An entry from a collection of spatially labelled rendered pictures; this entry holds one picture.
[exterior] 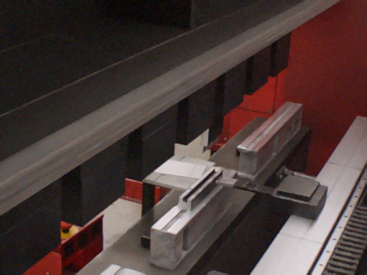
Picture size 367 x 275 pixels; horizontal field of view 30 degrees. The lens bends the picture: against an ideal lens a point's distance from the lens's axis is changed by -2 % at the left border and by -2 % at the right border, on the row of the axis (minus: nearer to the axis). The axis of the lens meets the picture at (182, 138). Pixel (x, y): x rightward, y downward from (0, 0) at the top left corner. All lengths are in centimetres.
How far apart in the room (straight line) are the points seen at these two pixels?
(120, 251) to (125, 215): 204
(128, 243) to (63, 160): 106
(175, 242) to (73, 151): 93
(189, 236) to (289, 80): 103
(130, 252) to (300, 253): 41
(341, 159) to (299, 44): 62
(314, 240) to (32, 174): 102
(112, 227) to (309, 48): 156
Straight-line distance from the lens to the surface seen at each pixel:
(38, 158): 56
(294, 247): 146
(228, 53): 92
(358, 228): 148
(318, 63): 243
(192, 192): 164
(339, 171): 186
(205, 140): 162
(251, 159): 200
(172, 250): 152
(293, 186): 161
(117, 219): 361
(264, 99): 252
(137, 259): 158
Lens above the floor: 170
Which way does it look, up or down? 21 degrees down
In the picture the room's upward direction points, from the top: 4 degrees clockwise
